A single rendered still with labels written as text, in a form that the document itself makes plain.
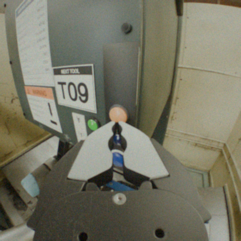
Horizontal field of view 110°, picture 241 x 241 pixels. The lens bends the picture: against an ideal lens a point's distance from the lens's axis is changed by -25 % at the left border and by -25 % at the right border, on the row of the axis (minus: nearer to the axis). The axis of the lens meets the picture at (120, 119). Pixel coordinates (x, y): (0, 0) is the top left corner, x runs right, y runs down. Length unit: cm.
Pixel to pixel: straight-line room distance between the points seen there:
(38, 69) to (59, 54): 9
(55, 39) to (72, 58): 5
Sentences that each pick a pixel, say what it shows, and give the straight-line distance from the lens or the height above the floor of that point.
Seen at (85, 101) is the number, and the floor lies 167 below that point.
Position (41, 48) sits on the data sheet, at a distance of 26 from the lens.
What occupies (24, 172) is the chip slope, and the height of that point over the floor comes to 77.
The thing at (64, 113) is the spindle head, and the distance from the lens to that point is 24.
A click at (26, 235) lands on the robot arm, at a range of 43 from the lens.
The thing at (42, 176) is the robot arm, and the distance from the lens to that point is 47.
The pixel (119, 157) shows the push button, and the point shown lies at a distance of 19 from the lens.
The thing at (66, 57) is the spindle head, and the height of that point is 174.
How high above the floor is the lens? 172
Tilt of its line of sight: 27 degrees down
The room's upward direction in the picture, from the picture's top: 1 degrees clockwise
